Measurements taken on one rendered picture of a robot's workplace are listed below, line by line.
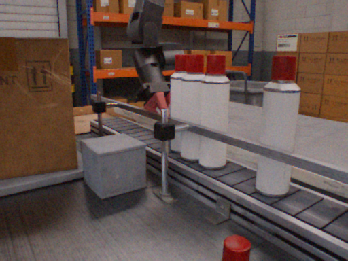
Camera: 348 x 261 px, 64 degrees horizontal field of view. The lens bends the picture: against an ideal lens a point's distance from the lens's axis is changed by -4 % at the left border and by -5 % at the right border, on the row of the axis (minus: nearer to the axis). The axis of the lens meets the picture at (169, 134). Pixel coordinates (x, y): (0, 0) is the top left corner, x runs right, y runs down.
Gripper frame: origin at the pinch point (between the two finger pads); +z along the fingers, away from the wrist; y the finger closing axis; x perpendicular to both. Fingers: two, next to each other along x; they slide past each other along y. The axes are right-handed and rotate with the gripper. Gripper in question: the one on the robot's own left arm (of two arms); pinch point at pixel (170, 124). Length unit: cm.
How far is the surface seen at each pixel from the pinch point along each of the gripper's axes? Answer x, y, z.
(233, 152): -10.8, 3.6, 12.1
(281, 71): -30.5, -1.8, 7.1
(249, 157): -14.1, 3.5, 14.4
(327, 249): -26.9, -5.0, 29.8
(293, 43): 110, 316, -130
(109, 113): 56, 14, -32
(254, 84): 140, 240, -89
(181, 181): -2.0, -4.3, 13.3
